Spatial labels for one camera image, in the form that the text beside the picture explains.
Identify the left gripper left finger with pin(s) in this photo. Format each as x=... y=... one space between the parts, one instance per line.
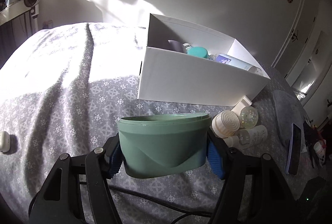
x=59 y=199

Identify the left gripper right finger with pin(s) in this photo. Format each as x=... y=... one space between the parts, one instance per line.
x=270 y=201

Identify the clear spray bottle white label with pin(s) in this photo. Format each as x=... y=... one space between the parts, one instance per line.
x=245 y=138

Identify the green plastic cup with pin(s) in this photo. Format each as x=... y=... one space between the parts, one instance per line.
x=161 y=145

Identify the smartphone with purple case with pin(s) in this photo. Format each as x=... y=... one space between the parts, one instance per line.
x=295 y=148

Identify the white ribbed round jar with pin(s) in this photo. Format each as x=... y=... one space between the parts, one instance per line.
x=225 y=124

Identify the clear confetti squishy ball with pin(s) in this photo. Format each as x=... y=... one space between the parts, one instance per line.
x=248 y=117

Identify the grey fleece cloth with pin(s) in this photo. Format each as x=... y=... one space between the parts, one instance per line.
x=288 y=111

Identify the small white earbud case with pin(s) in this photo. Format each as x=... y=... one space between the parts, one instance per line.
x=5 y=142

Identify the grey patterned bedspread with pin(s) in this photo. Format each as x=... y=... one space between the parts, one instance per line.
x=64 y=90

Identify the blue labelled bottle in box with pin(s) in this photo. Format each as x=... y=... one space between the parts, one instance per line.
x=231 y=61

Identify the white wardrobe doors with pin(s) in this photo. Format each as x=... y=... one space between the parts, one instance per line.
x=305 y=59

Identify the white cardboard box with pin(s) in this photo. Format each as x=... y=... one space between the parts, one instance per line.
x=169 y=76

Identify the teal lid in box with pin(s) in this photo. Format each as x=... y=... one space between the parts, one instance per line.
x=198 y=52

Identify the purple item in box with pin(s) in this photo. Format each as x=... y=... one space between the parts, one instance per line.
x=176 y=46

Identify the white wall shelf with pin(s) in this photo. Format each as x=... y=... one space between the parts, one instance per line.
x=13 y=11

